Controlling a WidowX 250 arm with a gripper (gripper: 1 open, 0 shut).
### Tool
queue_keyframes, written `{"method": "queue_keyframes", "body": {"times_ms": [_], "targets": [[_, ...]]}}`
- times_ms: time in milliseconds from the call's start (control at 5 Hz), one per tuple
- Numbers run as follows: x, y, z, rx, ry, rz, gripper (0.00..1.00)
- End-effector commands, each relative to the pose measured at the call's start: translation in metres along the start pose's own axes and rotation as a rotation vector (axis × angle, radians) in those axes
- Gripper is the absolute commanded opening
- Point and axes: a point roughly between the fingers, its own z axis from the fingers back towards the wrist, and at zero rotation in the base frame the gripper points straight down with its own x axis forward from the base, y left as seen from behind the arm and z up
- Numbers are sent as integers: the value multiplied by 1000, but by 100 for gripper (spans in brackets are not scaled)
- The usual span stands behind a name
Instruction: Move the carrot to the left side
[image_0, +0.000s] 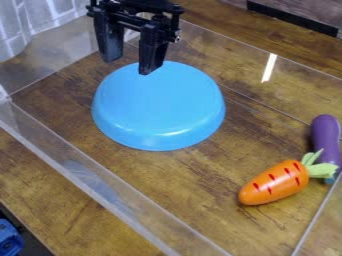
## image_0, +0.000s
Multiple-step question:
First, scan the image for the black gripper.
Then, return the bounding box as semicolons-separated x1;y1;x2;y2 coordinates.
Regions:
85;0;184;75

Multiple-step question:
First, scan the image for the orange toy carrot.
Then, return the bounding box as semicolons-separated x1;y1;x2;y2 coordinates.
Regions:
238;150;338;205

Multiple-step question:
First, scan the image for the blue upside-down bowl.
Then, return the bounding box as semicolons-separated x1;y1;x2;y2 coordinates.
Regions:
91;61;226;151

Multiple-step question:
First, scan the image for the white curtain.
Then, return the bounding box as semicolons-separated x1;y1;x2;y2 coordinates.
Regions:
0;0;89;62

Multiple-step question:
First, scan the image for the purple toy eggplant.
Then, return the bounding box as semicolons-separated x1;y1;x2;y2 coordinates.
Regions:
308;114;342;185

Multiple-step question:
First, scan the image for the blue object at corner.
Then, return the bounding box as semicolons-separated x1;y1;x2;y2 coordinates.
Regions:
0;219;24;256

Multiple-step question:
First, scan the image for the clear acrylic enclosure wall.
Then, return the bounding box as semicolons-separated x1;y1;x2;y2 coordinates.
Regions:
0;17;342;256

